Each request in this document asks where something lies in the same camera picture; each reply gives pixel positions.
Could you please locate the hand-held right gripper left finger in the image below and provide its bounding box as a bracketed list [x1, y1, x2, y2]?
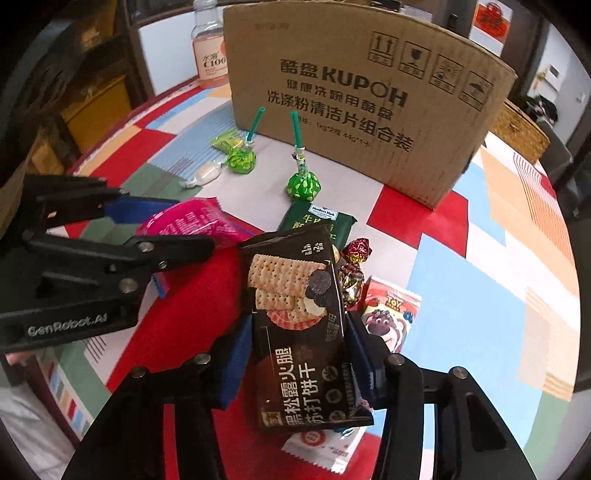
[62, 318, 252, 480]

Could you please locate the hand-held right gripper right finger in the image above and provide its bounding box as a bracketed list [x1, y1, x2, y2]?
[346, 311, 539, 480]

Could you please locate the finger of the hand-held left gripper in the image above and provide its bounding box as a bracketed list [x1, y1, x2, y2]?
[23, 175, 179, 228]
[106, 233, 216, 298]

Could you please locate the pink snack packet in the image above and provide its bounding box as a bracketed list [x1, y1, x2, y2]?
[139, 196, 254, 250]

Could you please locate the black cracker packet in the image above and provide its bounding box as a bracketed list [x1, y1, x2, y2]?
[238, 224, 376, 435]

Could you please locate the green candy packet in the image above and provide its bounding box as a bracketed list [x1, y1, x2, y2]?
[211, 129, 245, 152]

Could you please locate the brown cardboard box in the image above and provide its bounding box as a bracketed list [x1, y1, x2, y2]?
[223, 4, 518, 210]

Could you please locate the cartoon bear snack packet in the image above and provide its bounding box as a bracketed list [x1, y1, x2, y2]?
[358, 276, 422, 355]

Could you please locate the white wrapped candy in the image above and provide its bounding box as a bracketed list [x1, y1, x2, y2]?
[179, 159, 227, 189]

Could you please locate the red and gold wrapped candy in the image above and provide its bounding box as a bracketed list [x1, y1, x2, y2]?
[346, 237, 373, 268]
[336, 265, 365, 306]

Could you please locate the white and red snack packet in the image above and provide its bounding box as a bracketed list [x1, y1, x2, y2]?
[281, 427, 369, 472]

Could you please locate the yellow storage box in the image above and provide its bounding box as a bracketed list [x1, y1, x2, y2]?
[60, 74, 133, 154]

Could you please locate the green wrapped lollipop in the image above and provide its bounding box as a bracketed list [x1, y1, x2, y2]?
[225, 107, 267, 176]
[285, 112, 321, 202]

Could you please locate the dark green snack packet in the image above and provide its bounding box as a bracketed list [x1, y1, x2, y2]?
[277, 200, 357, 246]

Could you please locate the clear bottle with orange drink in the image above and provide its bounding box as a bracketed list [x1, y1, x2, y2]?
[191, 0, 230, 90]

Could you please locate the grey dining chair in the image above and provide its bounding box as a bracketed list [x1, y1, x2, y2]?
[539, 128, 574, 195]

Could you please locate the pile of dark clothes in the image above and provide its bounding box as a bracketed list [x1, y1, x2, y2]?
[525, 93, 556, 124]

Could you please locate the red wall hanging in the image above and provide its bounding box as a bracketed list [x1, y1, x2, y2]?
[475, 0, 507, 25]

